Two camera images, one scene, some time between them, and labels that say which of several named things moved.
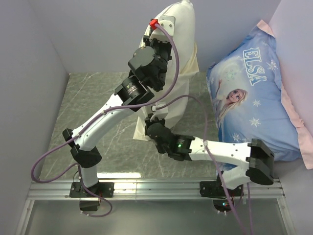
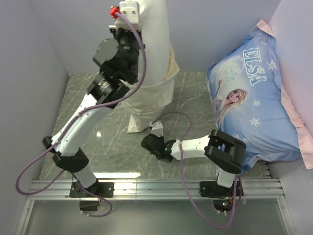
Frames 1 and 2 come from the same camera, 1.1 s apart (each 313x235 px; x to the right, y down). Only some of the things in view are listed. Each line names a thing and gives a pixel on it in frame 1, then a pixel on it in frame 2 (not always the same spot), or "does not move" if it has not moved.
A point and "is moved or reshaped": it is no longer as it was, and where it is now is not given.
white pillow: (184, 40) is moved or reshaped
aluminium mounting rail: (45, 190) does not move
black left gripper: (154, 42) to (118, 33)
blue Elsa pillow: (245, 87) does not move
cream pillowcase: (170, 105) is moved or reshaped
